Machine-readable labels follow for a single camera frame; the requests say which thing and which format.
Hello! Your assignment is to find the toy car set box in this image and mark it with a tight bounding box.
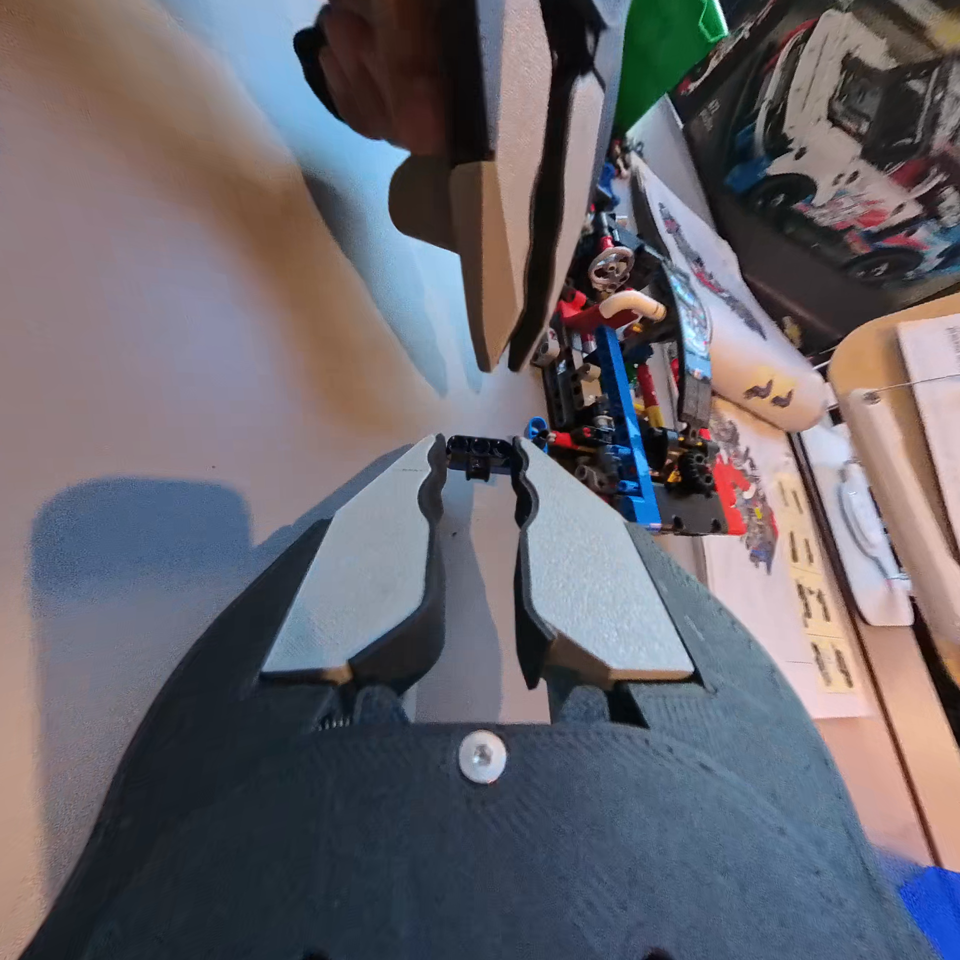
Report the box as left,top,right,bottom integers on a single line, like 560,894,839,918
669,0,960,355

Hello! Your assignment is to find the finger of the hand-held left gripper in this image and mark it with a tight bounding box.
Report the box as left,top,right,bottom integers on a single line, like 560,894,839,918
507,73,609,374
450,0,554,375

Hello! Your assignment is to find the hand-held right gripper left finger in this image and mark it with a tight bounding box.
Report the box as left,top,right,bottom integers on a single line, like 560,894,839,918
260,433,449,689

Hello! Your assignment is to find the blue plastic bin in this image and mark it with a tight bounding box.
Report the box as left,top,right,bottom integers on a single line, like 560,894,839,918
894,864,960,960

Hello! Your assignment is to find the open building instruction booklet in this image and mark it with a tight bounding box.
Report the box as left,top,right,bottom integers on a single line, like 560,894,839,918
628,159,876,723

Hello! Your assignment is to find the partly built toy car chassis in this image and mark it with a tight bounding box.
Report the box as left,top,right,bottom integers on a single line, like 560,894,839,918
527,210,753,539

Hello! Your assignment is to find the green plastic bin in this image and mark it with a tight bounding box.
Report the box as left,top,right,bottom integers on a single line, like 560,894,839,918
609,0,730,141

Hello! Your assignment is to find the person's left hand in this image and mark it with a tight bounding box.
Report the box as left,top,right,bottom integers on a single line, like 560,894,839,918
321,0,451,157

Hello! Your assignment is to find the small black toy connector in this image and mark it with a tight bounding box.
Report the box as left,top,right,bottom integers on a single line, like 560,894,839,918
445,432,526,483

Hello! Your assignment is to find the printed instruction sheet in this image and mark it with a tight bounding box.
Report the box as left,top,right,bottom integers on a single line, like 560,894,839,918
894,315,960,543

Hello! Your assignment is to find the white stand base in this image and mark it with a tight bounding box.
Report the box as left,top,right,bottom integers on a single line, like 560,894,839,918
797,422,918,629

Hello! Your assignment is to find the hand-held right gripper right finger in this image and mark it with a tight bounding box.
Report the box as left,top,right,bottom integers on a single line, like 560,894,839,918
512,437,696,691

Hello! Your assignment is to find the wooden document stand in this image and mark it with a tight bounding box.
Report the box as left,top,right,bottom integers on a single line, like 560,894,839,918
827,291,960,648

